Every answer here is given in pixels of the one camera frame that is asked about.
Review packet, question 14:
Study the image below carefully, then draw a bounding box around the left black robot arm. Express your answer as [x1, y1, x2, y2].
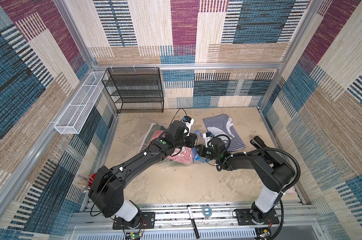
[88, 116, 197, 227]

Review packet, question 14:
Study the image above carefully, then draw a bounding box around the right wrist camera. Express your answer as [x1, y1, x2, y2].
[203, 131, 217, 148]

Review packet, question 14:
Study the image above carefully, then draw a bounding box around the white wire mesh basket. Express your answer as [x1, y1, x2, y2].
[54, 72, 105, 135]

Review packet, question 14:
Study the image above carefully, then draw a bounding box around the green folded garment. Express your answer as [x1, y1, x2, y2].
[138, 123, 166, 153]

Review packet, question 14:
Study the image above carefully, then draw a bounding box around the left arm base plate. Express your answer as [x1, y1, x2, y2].
[112, 212, 156, 231]

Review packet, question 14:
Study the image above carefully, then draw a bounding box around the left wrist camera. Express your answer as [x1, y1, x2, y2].
[182, 116, 194, 136]

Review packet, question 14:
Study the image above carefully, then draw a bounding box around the black wire mesh shelf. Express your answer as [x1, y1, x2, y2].
[102, 67, 164, 114]

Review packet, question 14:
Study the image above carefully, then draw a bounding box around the clear vacuum bag blue zipper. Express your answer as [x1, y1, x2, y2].
[138, 123, 210, 166]

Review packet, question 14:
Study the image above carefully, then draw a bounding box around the black marker pen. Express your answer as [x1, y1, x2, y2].
[187, 205, 200, 239]

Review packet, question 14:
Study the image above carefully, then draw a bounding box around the black stapler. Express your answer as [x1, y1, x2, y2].
[250, 136, 268, 149]

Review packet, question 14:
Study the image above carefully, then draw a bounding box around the red pencil cup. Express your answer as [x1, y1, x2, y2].
[75, 173, 106, 193]

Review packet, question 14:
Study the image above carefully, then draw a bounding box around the blue tape roll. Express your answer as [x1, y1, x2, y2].
[202, 206, 213, 218]

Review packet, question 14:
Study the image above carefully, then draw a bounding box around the red white striped tank top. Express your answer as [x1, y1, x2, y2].
[165, 147, 195, 165]

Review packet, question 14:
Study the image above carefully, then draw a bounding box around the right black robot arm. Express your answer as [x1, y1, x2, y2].
[197, 136, 301, 225]

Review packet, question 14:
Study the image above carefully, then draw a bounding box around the navy white striped tank top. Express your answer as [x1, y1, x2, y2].
[203, 114, 246, 152]

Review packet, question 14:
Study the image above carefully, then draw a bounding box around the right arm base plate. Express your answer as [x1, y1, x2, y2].
[232, 209, 280, 226]

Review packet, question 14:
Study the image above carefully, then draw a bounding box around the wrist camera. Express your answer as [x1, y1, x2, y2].
[203, 131, 217, 148]
[182, 116, 194, 136]

